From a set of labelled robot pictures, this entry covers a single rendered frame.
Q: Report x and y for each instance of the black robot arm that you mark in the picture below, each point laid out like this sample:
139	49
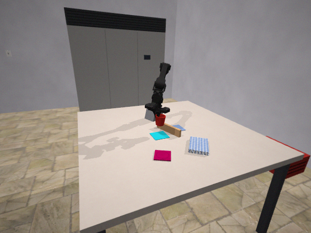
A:
159	86

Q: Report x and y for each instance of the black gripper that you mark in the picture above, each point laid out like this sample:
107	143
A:
159	110

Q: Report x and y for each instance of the dark pink flat square pad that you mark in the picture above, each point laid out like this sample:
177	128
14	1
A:
162	155

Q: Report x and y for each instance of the red cup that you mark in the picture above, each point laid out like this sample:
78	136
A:
159	121

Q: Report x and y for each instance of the blue checkered towel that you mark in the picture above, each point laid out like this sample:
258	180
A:
198	146

